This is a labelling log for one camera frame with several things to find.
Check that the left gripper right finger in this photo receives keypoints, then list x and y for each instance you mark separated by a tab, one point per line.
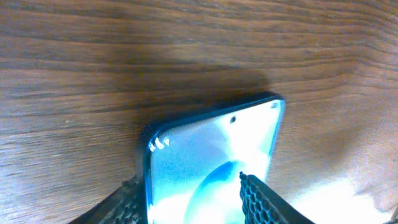
261	205

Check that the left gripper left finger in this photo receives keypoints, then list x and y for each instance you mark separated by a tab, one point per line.
126	205

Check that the blue Galaxy smartphone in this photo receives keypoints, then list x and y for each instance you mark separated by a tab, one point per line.
192	161

